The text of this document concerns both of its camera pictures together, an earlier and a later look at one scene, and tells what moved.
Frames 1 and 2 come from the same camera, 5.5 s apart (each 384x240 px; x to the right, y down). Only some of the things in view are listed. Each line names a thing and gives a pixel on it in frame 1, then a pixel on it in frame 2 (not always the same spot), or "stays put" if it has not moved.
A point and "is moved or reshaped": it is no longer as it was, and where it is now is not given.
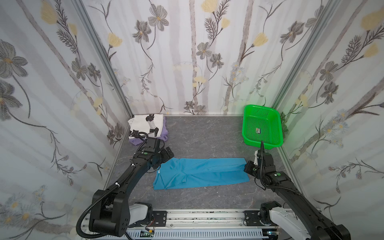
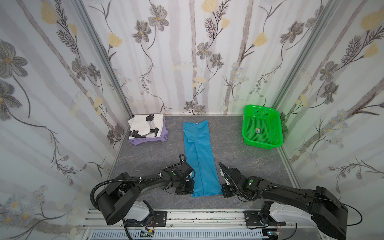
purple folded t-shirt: [139, 141] stays put
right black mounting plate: [251, 218] stays put
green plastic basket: [262, 123] stays put
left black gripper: [144, 133] -> [186, 182]
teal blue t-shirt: [184, 172] is moved or reshaped
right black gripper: [263, 156] -> [228, 182]
